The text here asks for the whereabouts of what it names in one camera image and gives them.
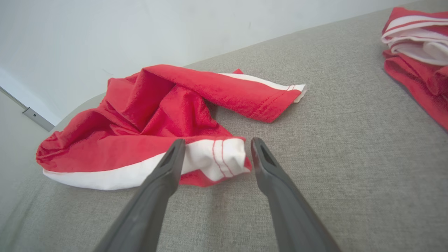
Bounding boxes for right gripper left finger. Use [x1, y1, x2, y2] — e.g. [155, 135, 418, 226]
[94, 139, 186, 252]

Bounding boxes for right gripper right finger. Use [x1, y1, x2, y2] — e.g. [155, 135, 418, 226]
[250, 138, 342, 252]

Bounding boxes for red white shorts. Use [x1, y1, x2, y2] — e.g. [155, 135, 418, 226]
[36, 64, 308, 191]

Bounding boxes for red basketball jersey number 23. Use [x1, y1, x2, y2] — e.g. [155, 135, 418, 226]
[381, 6, 448, 132]

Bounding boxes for grey fabric sofa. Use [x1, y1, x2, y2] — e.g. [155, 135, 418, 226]
[0, 0, 448, 252]

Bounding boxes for grey metal strip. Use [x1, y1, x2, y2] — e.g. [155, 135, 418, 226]
[22, 107, 55, 132]

